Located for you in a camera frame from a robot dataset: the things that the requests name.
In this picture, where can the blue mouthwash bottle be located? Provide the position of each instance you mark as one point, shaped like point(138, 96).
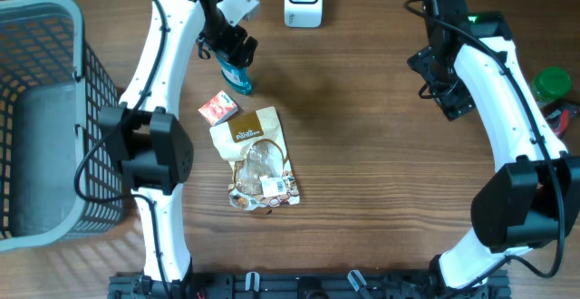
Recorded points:
point(235, 77)

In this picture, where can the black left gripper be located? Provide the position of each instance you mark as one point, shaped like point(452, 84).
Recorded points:
point(227, 49)

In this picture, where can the green lid jar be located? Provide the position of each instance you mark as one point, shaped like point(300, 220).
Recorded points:
point(550, 85)

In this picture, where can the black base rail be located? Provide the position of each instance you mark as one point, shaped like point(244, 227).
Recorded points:
point(390, 285)

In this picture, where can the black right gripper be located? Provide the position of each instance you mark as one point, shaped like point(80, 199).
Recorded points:
point(446, 99)

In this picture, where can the beige nut snack pouch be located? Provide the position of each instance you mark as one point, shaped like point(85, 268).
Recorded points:
point(253, 144)

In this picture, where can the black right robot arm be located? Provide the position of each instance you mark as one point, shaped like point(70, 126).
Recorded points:
point(532, 200)

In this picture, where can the red tissue pack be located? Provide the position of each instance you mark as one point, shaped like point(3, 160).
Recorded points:
point(218, 109)

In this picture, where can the black orange hex wrench pack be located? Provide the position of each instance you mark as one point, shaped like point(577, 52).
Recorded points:
point(559, 114)

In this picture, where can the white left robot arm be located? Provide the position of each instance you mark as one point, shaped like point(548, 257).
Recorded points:
point(148, 147)

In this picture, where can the white barcode scanner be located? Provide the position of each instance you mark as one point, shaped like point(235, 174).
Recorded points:
point(303, 0)

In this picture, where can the dark grey plastic basket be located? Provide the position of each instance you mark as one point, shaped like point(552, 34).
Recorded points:
point(53, 87)

